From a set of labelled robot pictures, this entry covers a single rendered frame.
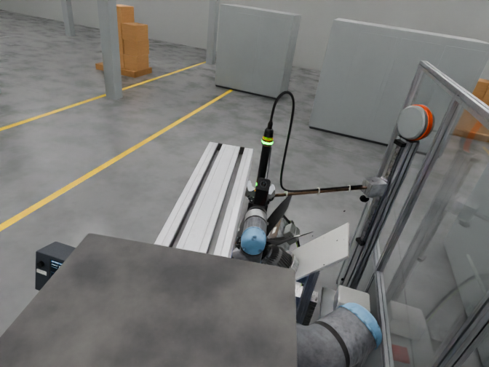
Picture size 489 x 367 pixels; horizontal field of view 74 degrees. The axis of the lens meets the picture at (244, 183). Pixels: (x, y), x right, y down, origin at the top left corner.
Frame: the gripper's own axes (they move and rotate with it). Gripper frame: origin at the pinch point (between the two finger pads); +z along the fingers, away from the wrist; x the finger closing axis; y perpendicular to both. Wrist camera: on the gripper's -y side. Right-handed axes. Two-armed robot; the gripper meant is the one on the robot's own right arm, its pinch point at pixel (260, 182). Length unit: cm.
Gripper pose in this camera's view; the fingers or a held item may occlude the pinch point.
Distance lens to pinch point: 127.1
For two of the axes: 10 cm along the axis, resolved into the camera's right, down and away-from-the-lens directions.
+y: -1.2, 8.5, 5.1
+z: 1.1, -5.0, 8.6
